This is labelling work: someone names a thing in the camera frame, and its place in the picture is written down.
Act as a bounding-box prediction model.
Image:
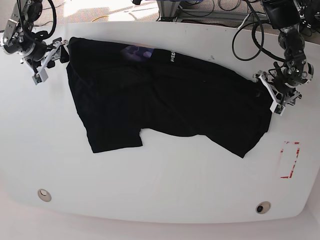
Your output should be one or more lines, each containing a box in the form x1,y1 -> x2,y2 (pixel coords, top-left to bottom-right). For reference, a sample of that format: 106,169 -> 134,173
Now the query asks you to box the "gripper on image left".
19,37 -> 70,77

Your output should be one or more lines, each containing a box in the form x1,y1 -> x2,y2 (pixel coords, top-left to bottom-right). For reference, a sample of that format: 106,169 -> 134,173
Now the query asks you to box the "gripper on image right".
253,71 -> 302,108

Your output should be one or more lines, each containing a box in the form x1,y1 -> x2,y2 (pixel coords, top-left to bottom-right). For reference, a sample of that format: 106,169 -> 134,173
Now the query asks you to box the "black t-shirt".
66,37 -> 272,158

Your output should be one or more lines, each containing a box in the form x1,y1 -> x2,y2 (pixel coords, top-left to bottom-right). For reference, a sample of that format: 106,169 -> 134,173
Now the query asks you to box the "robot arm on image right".
251,0 -> 314,114

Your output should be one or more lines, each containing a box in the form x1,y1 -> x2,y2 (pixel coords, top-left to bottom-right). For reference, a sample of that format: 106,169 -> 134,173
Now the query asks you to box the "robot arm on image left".
0,0 -> 70,85

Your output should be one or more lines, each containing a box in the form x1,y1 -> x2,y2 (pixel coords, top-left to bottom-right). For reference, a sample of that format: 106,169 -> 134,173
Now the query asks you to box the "red tape rectangle marking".
278,141 -> 301,179

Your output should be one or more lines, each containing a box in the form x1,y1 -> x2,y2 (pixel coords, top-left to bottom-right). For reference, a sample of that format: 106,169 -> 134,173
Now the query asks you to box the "table grommet hole right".
255,201 -> 271,215

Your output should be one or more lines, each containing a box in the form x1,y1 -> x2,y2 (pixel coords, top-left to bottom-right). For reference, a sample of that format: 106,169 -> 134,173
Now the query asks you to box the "white table grommet left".
37,189 -> 52,203

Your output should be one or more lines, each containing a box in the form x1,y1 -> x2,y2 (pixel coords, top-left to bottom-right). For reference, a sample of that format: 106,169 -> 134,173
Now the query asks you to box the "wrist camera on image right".
269,101 -> 286,116

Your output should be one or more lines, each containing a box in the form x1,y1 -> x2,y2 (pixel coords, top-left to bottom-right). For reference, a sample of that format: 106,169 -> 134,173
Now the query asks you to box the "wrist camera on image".
269,101 -> 286,116
32,71 -> 48,85

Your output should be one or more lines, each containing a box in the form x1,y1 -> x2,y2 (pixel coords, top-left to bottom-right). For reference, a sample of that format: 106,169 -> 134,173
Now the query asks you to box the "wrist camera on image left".
32,71 -> 48,85

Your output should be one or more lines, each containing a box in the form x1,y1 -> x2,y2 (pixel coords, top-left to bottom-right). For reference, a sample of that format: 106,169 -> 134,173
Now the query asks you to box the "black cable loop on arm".
231,0 -> 286,63

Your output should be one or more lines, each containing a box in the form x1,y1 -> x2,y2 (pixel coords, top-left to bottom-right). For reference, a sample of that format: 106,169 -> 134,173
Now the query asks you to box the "white cable on floor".
236,11 -> 253,30

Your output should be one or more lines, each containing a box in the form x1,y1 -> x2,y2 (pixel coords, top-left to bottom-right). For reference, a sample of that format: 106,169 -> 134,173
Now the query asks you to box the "aluminium frame rail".
157,0 -> 301,40

